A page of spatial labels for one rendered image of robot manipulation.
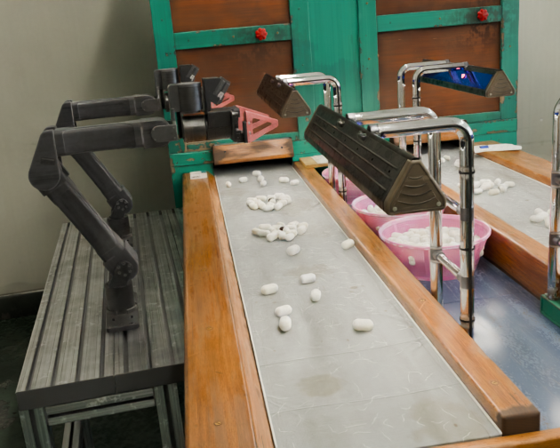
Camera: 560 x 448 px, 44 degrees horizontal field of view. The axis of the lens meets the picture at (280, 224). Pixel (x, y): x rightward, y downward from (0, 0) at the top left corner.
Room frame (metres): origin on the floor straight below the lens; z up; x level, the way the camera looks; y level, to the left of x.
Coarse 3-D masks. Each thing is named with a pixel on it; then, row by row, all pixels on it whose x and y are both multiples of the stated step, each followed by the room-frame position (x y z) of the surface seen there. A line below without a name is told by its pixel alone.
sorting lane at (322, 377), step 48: (240, 192) 2.27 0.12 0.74; (288, 192) 2.21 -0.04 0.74; (240, 240) 1.74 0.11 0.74; (336, 240) 1.67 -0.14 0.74; (240, 288) 1.39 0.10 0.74; (288, 288) 1.37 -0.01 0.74; (336, 288) 1.35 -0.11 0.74; (384, 288) 1.33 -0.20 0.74; (288, 336) 1.14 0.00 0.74; (336, 336) 1.13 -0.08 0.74; (384, 336) 1.11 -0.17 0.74; (288, 384) 0.97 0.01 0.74; (336, 384) 0.96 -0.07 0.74; (384, 384) 0.95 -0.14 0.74; (432, 384) 0.94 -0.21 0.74; (288, 432) 0.84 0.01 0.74; (336, 432) 0.83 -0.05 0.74; (384, 432) 0.82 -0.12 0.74; (432, 432) 0.81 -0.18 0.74; (480, 432) 0.80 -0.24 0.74
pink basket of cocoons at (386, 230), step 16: (384, 224) 1.68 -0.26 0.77; (400, 224) 1.71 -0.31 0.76; (416, 224) 1.72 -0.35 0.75; (480, 224) 1.63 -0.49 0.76; (384, 240) 1.56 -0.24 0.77; (480, 240) 1.50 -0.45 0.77; (400, 256) 1.53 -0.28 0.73; (416, 256) 1.50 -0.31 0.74; (448, 256) 1.48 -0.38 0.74; (416, 272) 1.52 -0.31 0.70; (448, 272) 1.50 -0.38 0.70
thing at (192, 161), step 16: (480, 128) 2.68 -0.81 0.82; (496, 128) 2.69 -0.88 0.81; (512, 128) 2.69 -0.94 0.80; (304, 144) 2.60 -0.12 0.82; (448, 144) 2.79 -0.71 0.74; (176, 160) 2.55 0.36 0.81; (192, 160) 2.55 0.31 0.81; (208, 160) 2.56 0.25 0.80; (272, 160) 2.74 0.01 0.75; (288, 160) 2.75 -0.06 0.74; (176, 176) 2.55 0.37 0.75; (176, 192) 2.55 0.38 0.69
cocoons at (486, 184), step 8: (448, 160) 2.48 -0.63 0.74; (456, 160) 2.41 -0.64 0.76; (480, 184) 2.08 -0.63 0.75; (488, 184) 2.03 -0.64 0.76; (496, 184) 2.08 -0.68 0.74; (504, 184) 2.02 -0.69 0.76; (512, 184) 2.04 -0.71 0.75; (480, 192) 1.99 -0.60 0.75; (488, 192) 1.97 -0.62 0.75; (496, 192) 1.96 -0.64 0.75; (504, 192) 1.98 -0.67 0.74; (536, 216) 1.68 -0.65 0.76; (544, 216) 1.69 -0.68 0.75
